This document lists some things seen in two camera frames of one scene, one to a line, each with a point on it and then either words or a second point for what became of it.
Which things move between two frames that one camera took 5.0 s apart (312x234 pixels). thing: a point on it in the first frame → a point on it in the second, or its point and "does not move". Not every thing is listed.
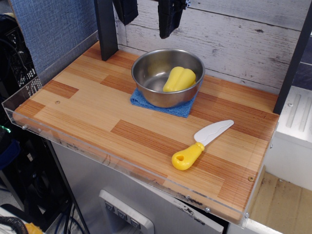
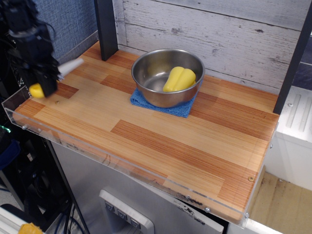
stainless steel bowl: [167, 78] does not move
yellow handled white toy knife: [184, 159] → [36, 90]
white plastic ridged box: [289, 155] does not move
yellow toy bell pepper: [179, 78] does not move
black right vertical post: [295, 60] does not move
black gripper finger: [169, 13] → [30, 43]
